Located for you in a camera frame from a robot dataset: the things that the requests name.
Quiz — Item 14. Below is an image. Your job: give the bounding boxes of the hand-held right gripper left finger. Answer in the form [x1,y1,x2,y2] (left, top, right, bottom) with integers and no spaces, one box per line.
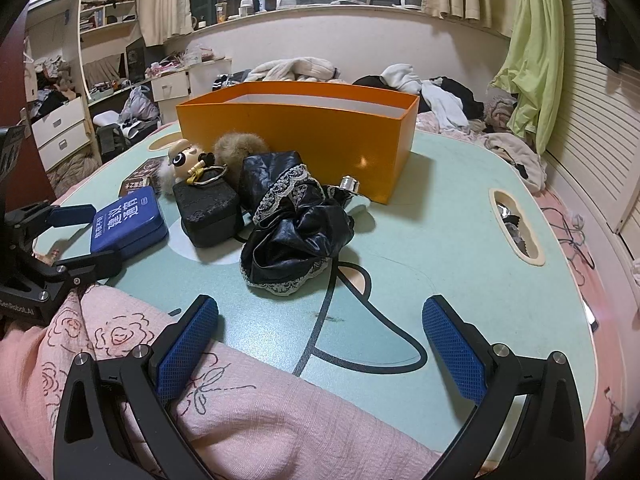
[52,295,219,480]

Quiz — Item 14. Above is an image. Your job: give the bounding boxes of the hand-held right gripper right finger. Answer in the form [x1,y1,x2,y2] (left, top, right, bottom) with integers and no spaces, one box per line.
[421,295,587,480]

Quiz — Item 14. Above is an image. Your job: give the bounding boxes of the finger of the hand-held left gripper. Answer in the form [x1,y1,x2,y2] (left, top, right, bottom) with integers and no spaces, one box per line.
[37,250,124,289]
[9,201,97,244]

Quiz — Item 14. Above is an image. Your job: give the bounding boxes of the blue tin box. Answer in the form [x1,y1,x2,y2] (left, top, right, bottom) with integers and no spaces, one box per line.
[90,186,169,261]

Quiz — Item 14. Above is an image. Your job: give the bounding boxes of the dark brown printed box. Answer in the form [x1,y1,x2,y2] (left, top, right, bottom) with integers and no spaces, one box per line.
[118,157,166,199]

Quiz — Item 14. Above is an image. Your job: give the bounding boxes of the plush doll keychain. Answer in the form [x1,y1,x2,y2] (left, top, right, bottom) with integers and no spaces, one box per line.
[150,138,229,196]

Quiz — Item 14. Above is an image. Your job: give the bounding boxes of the black patterned box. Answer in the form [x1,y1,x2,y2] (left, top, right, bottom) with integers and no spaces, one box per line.
[172,178,245,248]

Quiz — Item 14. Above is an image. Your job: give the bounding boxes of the black lace trimmed cloth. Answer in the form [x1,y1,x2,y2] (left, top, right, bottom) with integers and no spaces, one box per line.
[237,150,358,297]

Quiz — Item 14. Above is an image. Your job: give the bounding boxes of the brown fur pompom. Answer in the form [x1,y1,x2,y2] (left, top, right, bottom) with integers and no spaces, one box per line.
[212,132,271,184]

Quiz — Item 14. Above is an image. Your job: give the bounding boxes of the teal toy car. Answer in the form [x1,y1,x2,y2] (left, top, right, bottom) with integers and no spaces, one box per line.
[332,174,369,207]

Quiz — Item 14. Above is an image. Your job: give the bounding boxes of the orange cardboard box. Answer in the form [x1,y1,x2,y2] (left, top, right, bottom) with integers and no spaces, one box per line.
[175,80,420,206]

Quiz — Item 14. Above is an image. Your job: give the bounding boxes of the mint green printed desktop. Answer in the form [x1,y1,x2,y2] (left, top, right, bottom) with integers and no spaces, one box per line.
[50,122,601,461]

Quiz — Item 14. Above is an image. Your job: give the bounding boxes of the large white drawer unit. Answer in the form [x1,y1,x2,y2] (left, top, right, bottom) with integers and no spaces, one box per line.
[29,97,97,172]

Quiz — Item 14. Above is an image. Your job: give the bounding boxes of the pink rose print blanket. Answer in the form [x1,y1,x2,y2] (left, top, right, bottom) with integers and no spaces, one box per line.
[0,180,640,480]

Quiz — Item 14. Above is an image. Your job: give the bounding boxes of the dark red wooden door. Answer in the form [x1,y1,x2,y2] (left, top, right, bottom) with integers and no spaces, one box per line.
[0,20,57,206]

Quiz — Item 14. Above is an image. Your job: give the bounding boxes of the grey bag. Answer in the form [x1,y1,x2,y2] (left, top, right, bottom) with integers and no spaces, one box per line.
[120,85,159,124]

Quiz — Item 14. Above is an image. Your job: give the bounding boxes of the small white drawer cabinet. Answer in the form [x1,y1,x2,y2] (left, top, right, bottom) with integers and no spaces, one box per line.
[150,70,192,103]

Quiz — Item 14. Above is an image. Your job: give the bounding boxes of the beige clothes heap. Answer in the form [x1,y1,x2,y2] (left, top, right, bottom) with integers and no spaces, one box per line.
[482,130,549,194]

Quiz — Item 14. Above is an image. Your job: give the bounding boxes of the pink floral quilt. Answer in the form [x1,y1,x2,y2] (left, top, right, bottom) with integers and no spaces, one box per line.
[415,110,488,136]

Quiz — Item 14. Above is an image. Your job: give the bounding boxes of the white garment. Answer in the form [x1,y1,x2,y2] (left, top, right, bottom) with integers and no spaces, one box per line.
[420,80,472,134]

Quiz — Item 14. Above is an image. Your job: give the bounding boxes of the beige fleece garment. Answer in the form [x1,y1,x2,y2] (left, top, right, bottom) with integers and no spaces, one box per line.
[245,57,342,84]

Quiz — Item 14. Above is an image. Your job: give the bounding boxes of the white louvered closet doors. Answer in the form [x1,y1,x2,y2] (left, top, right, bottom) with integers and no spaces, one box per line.
[542,0,640,261]

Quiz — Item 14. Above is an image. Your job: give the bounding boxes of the white hoodie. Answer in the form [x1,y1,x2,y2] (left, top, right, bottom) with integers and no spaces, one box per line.
[379,63,424,96]

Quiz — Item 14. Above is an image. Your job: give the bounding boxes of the black clothes pile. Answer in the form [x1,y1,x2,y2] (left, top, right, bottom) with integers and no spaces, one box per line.
[352,75,397,92]

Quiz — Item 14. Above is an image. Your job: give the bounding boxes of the light green hanging garment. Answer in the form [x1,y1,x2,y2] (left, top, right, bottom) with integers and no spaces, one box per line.
[490,0,569,156]

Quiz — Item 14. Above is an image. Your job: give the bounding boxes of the black hanging garment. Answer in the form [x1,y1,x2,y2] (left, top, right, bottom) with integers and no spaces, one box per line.
[584,0,640,74]

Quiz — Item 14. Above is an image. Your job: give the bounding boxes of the thin black charging cable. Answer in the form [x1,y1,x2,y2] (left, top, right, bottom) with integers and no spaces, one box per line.
[545,205,599,272]

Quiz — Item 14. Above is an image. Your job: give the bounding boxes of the white wall shelf unit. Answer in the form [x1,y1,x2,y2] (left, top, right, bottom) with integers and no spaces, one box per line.
[77,0,142,106]

